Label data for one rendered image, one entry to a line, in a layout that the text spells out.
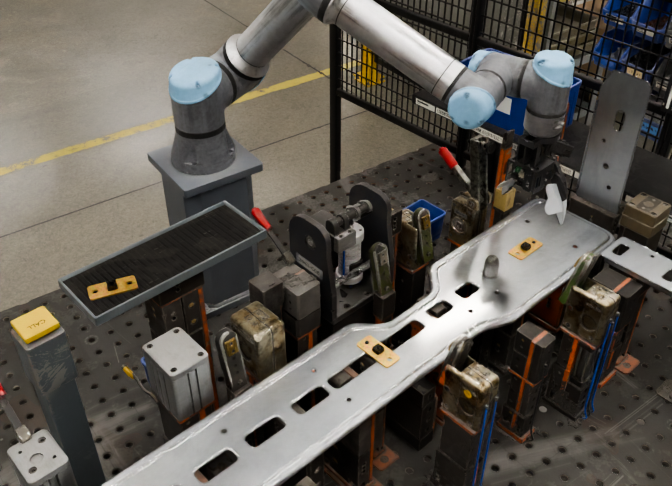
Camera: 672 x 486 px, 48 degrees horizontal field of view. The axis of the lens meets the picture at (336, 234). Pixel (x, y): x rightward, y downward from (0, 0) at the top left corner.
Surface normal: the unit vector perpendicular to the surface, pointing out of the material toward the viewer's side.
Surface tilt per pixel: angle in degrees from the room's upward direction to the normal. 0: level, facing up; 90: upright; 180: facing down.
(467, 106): 90
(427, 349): 0
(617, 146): 90
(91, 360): 0
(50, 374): 90
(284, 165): 0
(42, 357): 90
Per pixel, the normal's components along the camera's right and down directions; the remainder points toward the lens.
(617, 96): -0.73, 0.41
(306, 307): 0.68, 0.44
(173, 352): 0.00, -0.79
